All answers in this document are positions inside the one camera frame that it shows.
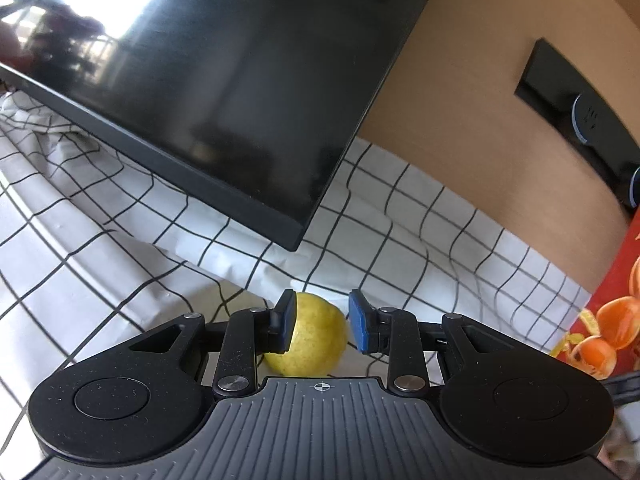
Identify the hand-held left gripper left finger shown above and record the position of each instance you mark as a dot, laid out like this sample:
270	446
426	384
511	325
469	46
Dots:
287	322

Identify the black wall socket strip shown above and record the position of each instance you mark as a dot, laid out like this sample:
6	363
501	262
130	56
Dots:
560	90

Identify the small yellow pear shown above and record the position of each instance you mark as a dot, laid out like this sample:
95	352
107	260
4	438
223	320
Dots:
317	332

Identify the red box with orange print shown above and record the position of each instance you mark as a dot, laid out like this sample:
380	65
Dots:
610	320

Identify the white black checked cloth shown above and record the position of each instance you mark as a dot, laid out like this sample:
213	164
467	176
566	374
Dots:
425	240

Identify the black monitor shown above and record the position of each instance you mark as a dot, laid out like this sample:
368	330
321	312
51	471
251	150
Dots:
225	70

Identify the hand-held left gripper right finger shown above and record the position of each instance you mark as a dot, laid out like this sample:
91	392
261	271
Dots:
357	325

